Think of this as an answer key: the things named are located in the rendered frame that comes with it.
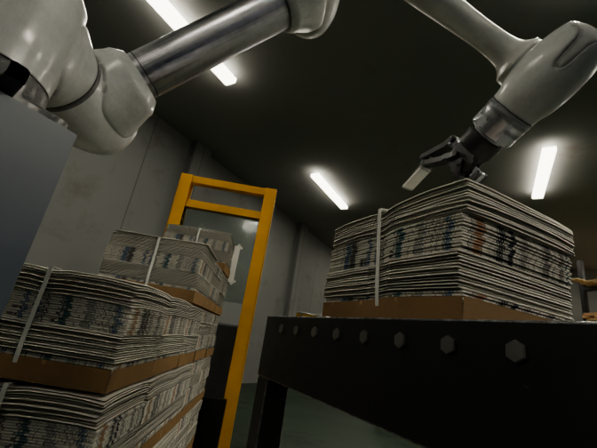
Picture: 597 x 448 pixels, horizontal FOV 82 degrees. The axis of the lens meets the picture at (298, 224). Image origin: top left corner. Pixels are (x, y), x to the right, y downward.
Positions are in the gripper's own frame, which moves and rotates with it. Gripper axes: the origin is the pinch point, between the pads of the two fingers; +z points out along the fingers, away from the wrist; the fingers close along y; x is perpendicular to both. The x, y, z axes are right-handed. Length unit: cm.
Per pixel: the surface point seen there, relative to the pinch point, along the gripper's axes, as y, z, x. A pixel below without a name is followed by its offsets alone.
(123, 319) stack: 19, 40, -54
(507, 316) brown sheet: 34.0, -8.3, -4.7
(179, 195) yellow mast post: -145, 154, -40
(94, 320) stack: 18, 43, -59
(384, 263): 19.0, 3.0, -13.9
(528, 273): 26.7, -11.4, 2.0
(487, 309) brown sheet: 33.8, -8.4, -9.2
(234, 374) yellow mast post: -29, 187, 21
